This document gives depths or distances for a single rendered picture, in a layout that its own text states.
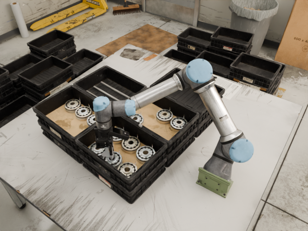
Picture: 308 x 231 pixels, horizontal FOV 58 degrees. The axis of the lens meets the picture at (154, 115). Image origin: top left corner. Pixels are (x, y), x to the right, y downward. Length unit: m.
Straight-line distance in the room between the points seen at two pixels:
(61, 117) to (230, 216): 1.13
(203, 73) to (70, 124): 0.88
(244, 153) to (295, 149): 1.62
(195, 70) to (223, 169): 0.53
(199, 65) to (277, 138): 0.86
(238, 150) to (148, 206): 0.54
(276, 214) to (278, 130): 0.75
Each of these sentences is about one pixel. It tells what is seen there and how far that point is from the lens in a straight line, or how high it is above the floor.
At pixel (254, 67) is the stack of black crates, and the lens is 2.96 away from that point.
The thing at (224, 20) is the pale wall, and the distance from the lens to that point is 4.54.
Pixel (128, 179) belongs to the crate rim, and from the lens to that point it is 1.33.
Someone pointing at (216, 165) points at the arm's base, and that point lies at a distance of 1.50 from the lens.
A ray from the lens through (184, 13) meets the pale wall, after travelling 4.79.
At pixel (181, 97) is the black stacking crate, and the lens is 1.90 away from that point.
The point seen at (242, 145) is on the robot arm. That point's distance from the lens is 1.36.
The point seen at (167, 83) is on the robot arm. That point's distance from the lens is 1.44.
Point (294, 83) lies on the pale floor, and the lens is 3.80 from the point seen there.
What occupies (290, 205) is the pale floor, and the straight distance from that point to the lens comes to 2.56.
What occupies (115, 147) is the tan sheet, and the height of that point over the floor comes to 0.83.
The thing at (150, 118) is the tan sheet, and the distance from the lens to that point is 1.73.
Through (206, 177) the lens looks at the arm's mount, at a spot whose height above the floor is 0.79.
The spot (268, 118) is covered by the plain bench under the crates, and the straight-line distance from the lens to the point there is 2.08.
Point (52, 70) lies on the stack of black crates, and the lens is 2.92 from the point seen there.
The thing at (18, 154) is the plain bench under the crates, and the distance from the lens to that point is 1.89.
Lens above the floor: 2.03
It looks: 43 degrees down
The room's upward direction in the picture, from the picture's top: straight up
